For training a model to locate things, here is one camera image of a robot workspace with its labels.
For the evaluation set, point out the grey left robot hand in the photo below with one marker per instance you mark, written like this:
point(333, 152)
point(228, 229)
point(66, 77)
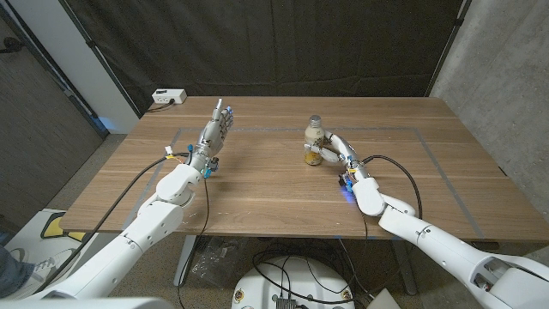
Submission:
point(212, 137)

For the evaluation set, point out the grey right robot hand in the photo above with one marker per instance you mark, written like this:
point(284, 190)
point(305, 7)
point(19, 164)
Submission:
point(349, 152)

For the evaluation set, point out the pineapple mango tea bottle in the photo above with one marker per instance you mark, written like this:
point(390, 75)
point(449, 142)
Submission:
point(313, 135)

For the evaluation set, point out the silver bottle cap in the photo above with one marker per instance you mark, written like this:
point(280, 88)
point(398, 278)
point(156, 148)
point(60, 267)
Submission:
point(315, 120)

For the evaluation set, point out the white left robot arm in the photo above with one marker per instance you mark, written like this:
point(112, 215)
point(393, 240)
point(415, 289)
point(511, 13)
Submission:
point(128, 249)

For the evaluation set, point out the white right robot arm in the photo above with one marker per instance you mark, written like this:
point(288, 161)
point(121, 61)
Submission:
point(450, 253)

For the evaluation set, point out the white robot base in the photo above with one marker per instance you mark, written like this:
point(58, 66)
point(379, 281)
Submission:
point(296, 283)

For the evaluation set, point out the white power strip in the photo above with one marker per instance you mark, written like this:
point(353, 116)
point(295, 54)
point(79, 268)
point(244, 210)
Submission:
point(169, 96)

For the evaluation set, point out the black backdrop curtain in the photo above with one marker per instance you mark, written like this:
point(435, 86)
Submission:
point(274, 47)

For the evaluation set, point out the clear plastic bag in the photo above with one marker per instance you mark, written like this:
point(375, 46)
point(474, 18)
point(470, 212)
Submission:
point(218, 262)

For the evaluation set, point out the grey table leg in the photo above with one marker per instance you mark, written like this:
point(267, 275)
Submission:
point(185, 262)
point(404, 266)

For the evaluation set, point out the black backdrop stand pole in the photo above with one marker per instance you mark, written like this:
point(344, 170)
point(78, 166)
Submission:
point(450, 43)
point(100, 60)

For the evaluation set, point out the white flat board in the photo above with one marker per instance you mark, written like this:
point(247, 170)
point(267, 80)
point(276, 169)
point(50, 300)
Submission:
point(384, 300)

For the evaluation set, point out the white sneaker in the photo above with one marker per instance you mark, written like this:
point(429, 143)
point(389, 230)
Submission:
point(47, 268)

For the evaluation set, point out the blue jeans leg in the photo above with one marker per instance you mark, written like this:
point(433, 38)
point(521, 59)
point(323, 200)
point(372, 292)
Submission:
point(13, 274)

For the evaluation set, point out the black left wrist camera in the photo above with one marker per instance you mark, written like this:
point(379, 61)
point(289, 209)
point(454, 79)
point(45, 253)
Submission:
point(213, 164)

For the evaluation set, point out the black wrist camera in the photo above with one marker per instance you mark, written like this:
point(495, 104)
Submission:
point(344, 180)
point(213, 164)

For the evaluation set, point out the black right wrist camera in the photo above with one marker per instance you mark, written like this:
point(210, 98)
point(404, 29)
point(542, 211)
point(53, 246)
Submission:
point(344, 180)

